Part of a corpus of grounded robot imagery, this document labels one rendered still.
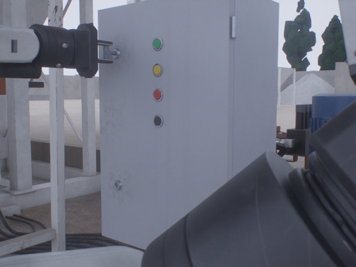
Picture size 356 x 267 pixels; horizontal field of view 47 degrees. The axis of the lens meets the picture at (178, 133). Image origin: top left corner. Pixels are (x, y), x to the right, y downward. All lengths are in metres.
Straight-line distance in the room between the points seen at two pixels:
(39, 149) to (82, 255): 5.51
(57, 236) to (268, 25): 1.91
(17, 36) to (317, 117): 1.09
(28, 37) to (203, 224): 0.73
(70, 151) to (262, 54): 4.34
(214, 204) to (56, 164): 2.29
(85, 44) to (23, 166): 3.02
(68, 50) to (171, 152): 0.32
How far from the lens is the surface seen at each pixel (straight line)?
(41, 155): 5.70
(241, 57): 0.89
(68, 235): 3.15
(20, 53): 0.84
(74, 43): 0.94
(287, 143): 1.67
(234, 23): 0.85
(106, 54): 1.04
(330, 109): 1.55
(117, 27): 1.07
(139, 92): 1.00
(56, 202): 2.49
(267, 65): 0.99
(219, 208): 0.15
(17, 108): 3.86
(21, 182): 3.94
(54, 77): 2.38
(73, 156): 5.12
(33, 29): 0.92
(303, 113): 1.73
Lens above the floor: 1.04
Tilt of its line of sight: 6 degrees down
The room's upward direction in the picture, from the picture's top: straight up
